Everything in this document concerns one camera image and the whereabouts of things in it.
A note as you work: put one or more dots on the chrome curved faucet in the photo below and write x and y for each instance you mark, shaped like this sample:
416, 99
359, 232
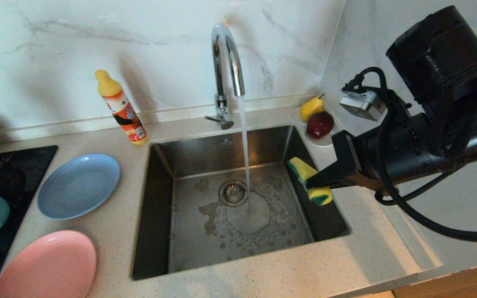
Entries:
219, 74

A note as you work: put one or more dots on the small white dish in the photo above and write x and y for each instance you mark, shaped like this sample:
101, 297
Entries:
323, 143

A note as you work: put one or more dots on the round metal drain strainer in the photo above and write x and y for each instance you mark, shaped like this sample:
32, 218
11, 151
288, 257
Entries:
233, 193

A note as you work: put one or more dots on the black glass cooktop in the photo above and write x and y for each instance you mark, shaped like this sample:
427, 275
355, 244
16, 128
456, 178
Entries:
27, 165

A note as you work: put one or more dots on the brown wooden cabinet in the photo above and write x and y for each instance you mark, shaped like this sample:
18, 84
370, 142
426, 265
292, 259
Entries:
470, 285

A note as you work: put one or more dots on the orange yellow detergent bottle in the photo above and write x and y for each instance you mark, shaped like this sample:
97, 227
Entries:
123, 111

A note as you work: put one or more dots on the yellow green fish-shaped sponge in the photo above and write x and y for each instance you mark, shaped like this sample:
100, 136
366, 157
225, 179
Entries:
304, 169

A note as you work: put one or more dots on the pink plate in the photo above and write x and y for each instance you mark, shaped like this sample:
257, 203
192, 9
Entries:
48, 265

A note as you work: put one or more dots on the yellow pear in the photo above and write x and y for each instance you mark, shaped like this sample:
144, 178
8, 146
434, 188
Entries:
309, 108

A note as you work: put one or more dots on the dark red apple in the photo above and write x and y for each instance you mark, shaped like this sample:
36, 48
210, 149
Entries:
319, 124

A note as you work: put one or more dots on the blue plate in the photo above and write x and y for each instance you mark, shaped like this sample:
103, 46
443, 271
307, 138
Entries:
79, 186

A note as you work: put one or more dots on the stainless steel sink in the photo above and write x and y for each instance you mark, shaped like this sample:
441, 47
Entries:
205, 240

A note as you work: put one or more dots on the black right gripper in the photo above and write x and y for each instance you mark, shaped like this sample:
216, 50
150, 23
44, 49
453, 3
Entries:
354, 161

